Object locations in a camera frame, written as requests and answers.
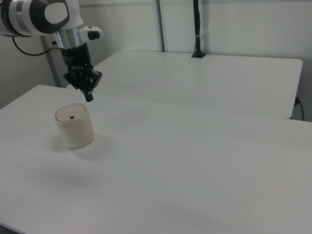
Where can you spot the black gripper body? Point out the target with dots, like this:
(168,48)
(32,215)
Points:
(75,56)

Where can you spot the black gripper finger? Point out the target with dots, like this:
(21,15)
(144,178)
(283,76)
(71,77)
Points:
(78,80)
(93,78)

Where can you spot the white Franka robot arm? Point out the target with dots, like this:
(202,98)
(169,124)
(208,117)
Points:
(36,14)

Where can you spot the cream round trash bin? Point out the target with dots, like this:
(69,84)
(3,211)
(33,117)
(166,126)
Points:
(74,126)

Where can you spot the white rear table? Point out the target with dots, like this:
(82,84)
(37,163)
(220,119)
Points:
(207,78)

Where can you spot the grey aluminium wall post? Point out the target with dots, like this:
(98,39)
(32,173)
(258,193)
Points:
(161,24)
(51,65)

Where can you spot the black camera pole with clamp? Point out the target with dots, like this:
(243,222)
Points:
(197,29)

